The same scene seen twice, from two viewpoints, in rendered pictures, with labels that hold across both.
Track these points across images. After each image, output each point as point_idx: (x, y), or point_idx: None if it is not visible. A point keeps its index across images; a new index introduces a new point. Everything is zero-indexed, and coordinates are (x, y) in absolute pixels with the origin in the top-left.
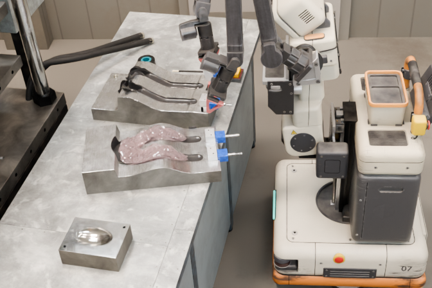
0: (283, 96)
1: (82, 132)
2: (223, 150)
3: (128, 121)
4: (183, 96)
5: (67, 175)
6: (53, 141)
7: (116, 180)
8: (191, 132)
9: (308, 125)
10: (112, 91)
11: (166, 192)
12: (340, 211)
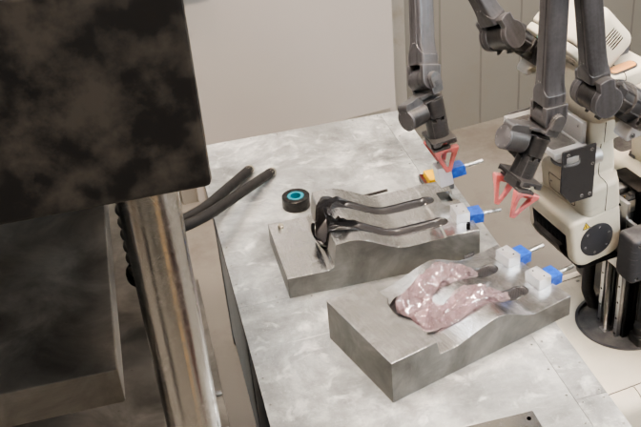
0: (581, 171)
1: (291, 320)
2: (547, 268)
3: (350, 282)
4: (419, 219)
5: (332, 387)
6: (258, 348)
7: (436, 360)
8: (472, 262)
9: (604, 210)
10: (296, 247)
11: (509, 355)
12: (624, 335)
